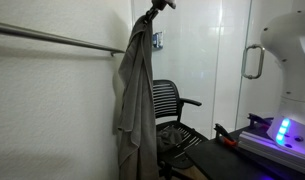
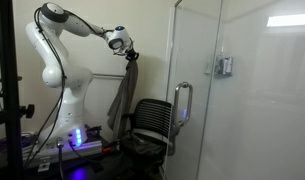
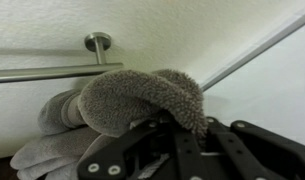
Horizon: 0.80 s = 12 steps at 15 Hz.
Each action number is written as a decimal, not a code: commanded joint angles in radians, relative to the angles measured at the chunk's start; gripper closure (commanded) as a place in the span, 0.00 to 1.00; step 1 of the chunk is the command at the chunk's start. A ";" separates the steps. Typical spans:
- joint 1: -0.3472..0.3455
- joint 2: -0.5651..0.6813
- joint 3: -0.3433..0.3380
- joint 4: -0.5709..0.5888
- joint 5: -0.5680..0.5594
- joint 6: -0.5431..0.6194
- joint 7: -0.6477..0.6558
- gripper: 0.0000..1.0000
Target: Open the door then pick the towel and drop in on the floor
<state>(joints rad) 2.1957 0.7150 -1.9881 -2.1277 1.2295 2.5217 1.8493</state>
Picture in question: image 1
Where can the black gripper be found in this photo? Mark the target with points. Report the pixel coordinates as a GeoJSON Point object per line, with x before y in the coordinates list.
{"type": "Point", "coordinates": [162, 3]}

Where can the grey bath towel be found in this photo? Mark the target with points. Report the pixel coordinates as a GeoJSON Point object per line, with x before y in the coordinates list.
{"type": "Point", "coordinates": [167, 138]}
{"type": "Point", "coordinates": [137, 100]}

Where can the glass shower door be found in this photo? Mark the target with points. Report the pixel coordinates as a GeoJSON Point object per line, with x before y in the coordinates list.
{"type": "Point", "coordinates": [258, 100]}

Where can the metal towel bar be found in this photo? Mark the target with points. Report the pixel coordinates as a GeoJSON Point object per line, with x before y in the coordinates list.
{"type": "Point", "coordinates": [58, 39]}

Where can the glass shower shelf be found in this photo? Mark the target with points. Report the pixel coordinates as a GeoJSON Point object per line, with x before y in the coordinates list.
{"type": "Point", "coordinates": [158, 48]}

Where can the black mesh office chair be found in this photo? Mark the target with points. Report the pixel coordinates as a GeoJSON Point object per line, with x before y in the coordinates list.
{"type": "Point", "coordinates": [168, 100]}

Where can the black orange clamp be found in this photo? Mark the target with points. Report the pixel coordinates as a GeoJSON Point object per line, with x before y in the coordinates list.
{"type": "Point", "coordinates": [223, 131]}

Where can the black purple clamp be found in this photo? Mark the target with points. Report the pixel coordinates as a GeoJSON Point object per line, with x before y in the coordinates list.
{"type": "Point", "coordinates": [258, 118]}

